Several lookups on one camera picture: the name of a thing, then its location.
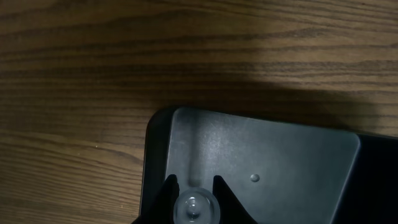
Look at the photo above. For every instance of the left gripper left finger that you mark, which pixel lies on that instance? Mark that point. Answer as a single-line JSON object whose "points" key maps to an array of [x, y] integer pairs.
{"points": [[161, 208]]}

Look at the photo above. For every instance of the black tray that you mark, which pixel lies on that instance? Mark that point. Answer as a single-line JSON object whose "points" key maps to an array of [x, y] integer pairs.
{"points": [[280, 171]]}

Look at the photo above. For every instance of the clear test tube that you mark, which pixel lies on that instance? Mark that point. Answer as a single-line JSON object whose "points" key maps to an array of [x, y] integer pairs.
{"points": [[196, 205]]}

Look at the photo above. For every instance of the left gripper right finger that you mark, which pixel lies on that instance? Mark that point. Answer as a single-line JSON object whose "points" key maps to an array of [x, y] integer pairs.
{"points": [[231, 211]]}

